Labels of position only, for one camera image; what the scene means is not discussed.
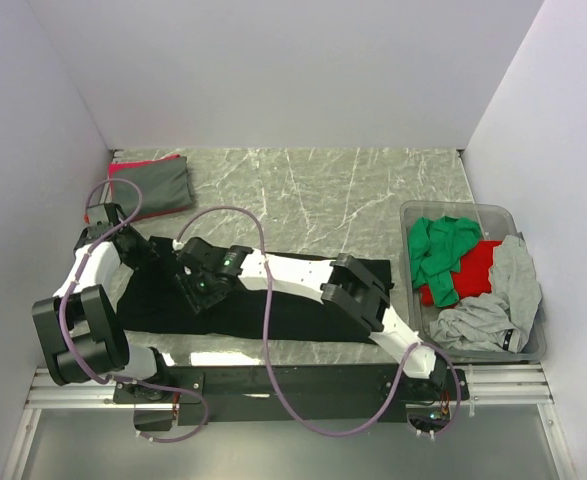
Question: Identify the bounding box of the black t-shirt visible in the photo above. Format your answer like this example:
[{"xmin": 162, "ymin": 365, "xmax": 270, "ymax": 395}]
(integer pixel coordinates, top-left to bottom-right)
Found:
[{"xmin": 116, "ymin": 236, "xmax": 372, "ymax": 344}]

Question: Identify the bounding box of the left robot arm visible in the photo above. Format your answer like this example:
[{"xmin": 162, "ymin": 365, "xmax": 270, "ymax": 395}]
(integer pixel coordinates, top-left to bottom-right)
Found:
[{"xmin": 32, "ymin": 203, "xmax": 173, "ymax": 402}]

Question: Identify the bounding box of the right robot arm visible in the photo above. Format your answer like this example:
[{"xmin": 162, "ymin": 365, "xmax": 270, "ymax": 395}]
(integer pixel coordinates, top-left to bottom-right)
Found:
[{"xmin": 172, "ymin": 237, "xmax": 447, "ymax": 399}]

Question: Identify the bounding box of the folded gray t-shirt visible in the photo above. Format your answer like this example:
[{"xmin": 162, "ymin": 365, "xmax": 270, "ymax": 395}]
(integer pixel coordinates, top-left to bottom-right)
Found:
[{"xmin": 108, "ymin": 156, "xmax": 197, "ymax": 220}]

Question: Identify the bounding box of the black base beam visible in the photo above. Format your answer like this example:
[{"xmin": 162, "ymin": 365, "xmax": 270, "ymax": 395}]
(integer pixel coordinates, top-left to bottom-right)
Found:
[{"xmin": 113, "ymin": 362, "xmax": 470, "ymax": 432}]

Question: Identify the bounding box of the green t-shirt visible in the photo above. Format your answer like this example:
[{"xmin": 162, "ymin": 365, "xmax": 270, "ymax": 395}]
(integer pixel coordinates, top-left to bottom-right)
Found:
[{"xmin": 407, "ymin": 216, "xmax": 482, "ymax": 308}]

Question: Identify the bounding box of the clear plastic bin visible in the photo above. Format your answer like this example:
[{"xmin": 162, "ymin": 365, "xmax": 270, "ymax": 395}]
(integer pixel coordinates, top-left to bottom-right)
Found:
[{"xmin": 400, "ymin": 201, "xmax": 547, "ymax": 364}]

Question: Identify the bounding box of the red t-shirt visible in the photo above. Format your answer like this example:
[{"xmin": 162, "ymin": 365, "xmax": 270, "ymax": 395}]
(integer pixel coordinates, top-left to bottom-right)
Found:
[{"xmin": 418, "ymin": 240, "xmax": 502, "ymax": 308}]

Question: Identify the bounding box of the aluminium rail frame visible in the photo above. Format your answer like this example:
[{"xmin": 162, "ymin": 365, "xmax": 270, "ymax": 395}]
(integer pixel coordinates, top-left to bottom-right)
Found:
[{"xmin": 2, "ymin": 149, "xmax": 574, "ymax": 480}]

